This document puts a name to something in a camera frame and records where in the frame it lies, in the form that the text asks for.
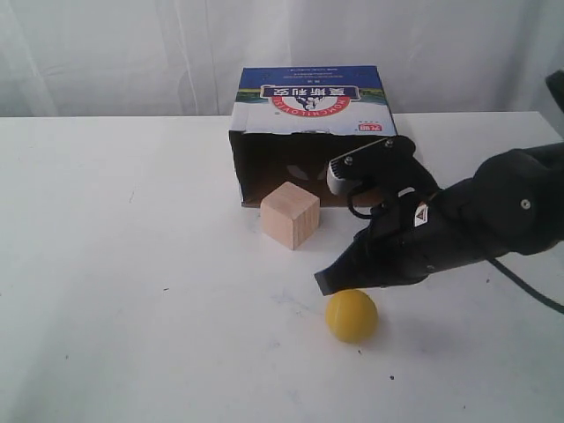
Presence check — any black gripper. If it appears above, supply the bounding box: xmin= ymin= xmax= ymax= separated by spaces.
xmin=314 ymin=136 xmax=480 ymax=296

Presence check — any yellow tennis ball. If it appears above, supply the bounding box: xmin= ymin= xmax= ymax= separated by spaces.
xmin=325 ymin=289 xmax=379 ymax=344

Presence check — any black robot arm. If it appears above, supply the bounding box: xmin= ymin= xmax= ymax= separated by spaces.
xmin=315 ymin=136 xmax=563 ymax=295

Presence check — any light wooden cube block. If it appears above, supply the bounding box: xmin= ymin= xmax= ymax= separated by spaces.
xmin=260 ymin=182 xmax=321 ymax=250

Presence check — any blue white cardboard box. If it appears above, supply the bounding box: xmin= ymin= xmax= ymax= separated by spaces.
xmin=228 ymin=65 xmax=397 ymax=207

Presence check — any white backdrop curtain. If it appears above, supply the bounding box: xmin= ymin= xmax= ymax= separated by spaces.
xmin=1 ymin=1 xmax=563 ymax=116

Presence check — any black cable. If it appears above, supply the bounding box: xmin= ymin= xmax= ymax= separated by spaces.
xmin=486 ymin=257 xmax=564 ymax=315

